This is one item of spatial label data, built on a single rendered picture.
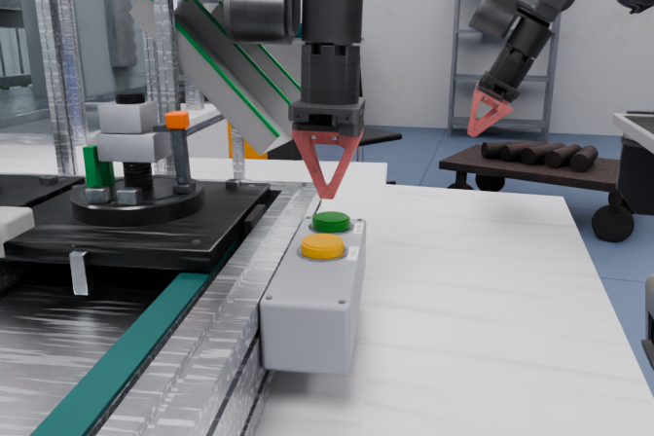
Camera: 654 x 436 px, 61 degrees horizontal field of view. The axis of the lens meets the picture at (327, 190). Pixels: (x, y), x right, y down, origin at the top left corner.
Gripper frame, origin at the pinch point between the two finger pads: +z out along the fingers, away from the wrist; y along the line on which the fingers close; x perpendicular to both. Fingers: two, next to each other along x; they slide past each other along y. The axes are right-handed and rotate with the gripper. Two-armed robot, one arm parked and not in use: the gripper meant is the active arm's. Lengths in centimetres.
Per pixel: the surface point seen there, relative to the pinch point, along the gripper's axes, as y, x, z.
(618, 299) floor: -191, 113, 97
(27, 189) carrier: -6.7, -38.1, 4.1
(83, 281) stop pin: 11.7, -20.5, 6.6
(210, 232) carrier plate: 5.6, -10.6, 3.3
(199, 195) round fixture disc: -1.0, -14.0, 1.7
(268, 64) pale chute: -50, -18, -10
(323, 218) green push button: 0.7, -0.2, 2.8
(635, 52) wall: -644, 278, -5
